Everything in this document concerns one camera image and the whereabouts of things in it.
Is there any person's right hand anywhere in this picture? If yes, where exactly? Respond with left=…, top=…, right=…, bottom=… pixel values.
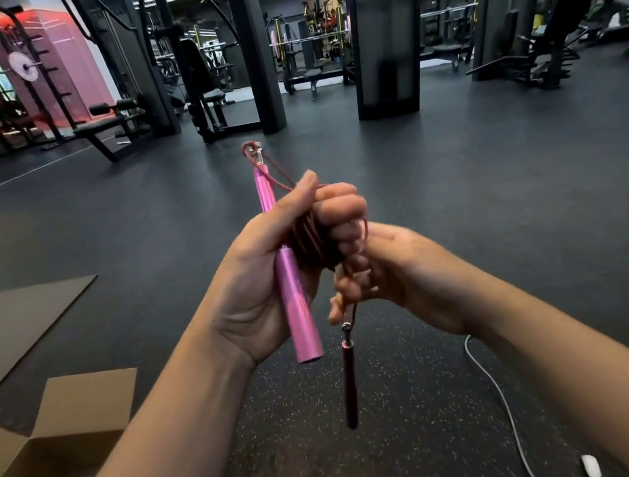
left=314, top=207, right=489, bottom=360

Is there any barbell rack with bench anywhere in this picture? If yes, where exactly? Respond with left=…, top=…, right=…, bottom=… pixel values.
left=262, top=0, right=364, bottom=106

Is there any narrow black weight stack tower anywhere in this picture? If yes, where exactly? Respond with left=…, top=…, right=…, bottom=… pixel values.
left=226, top=0, right=289, bottom=139

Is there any flat brown cardboard sheet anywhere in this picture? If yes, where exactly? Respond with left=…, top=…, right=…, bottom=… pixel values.
left=0, top=274, right=119, bottom=416

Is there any black seated pulldown machine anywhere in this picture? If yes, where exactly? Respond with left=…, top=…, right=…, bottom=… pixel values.
left=138, top=0, right=265, bottom=153

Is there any black cable machine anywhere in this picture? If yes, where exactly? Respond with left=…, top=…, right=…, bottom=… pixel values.
left=60, top=0, right=182, bottom=151

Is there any person's left forearm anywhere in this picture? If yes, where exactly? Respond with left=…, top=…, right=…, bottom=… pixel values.
left=0, top=313, right=275, bottom=477

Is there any person's left hand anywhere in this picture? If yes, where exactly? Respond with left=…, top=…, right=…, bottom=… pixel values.
left=185, top=162, right=391, bottom=379

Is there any wide black weight stack tower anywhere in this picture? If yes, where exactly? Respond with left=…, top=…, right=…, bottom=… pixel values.
left=339, top=0, right=450, bottom=123

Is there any pink jump rope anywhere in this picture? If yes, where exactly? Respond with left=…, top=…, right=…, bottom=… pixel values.
left=240, top=124, right=403, bottom=441

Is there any black seated exercise machine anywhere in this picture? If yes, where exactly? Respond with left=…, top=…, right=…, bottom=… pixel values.
left=454, top=0, right=626, bottom=104

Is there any white weight plate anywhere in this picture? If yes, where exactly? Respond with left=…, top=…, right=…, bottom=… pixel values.
left=6, top=47, right=42, bottom=87

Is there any black squat rack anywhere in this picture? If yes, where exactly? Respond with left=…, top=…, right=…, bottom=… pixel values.
left=0, top=0, right=84, bottom=158

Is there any white cable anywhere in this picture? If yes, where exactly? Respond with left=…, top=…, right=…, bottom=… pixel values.
left=462, top=326, right=548, bottom=477

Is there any person's right forearm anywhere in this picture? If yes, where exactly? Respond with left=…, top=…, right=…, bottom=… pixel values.
left=458, top=262, right=629, bottom=477

